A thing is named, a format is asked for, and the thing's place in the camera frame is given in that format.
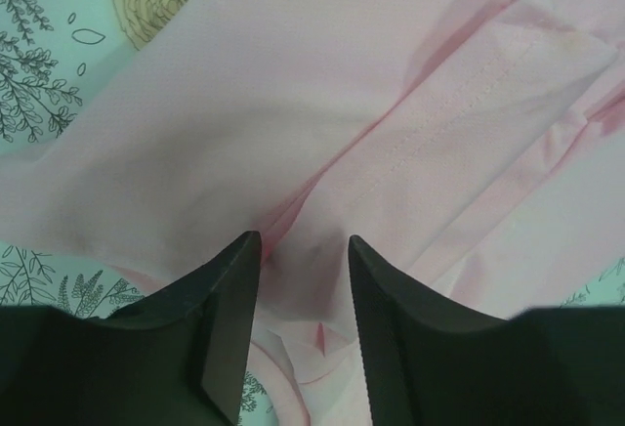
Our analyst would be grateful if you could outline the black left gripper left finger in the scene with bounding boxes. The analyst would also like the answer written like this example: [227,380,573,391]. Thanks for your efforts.
[1,232,262,425]

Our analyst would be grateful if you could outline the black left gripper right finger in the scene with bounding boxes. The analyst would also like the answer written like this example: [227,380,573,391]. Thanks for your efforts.
[348,236,624,426]

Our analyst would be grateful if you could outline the pink t shirt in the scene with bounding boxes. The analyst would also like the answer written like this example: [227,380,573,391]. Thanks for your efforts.
[0,0,625,426]

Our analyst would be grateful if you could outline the floral patterned table mat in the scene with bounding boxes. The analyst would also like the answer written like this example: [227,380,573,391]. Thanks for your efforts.
[0,0,625,426]

